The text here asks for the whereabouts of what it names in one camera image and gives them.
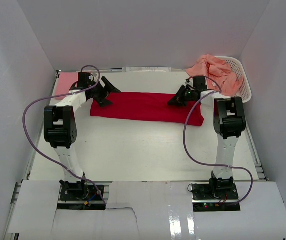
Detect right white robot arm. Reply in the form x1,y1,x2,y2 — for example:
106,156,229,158
167,75,246,201

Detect folded pink t shirt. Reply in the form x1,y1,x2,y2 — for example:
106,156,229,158
54,71,78,96

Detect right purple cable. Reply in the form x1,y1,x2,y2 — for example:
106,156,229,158
183,76,253,206

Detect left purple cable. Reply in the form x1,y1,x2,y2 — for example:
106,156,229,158
22,64,106,204

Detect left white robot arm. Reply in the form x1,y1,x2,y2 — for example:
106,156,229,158
44,72,120,200

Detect white paper sheet rear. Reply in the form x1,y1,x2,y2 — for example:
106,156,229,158
122,67,171,73

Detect purple cable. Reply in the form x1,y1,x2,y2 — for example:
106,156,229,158
22,64,106,204
183,76,253,206

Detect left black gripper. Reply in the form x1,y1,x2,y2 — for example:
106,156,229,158
88,76,120,108

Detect white plastic basket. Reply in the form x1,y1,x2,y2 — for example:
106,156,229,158
217,56,252,104

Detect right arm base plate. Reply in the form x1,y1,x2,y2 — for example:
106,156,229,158
187,182,241,213

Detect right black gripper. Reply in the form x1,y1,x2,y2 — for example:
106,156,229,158
167,85,196,108

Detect salmon t shirt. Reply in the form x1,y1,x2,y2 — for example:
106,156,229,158
185,54,244,97

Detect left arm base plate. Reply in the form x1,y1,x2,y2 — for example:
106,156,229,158
57,180,106,211

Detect red t shirt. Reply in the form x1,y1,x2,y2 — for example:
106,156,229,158
90,92,195,124

